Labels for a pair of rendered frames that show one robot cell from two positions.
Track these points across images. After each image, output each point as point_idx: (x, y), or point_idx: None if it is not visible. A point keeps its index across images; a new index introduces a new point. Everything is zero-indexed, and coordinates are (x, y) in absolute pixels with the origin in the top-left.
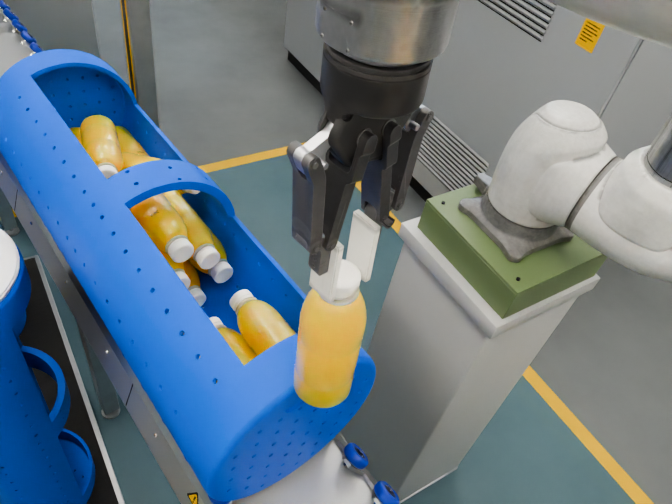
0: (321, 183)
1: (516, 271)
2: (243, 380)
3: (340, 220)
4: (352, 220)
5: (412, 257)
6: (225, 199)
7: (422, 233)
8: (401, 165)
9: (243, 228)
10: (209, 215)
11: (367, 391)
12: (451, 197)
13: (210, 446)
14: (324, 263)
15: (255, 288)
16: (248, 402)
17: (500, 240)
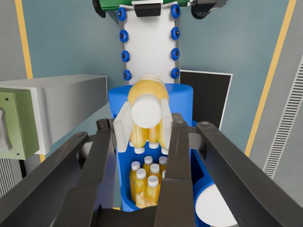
0: (272, 202)
1: (4, 103)
2: (173, 110)
3: (177, 139)
4: (127, 145)
5: (51, 138)
6: (123, 196)
7: (39, 145)
8: (53, 179)
9: (121, 179)
10: (127, 191)
11: (114, 88)
12: (11, 155)
13: (191, 96)
14: (176, 117)
15: (126, 153)
16: (176, 100)
17: (1, 121)
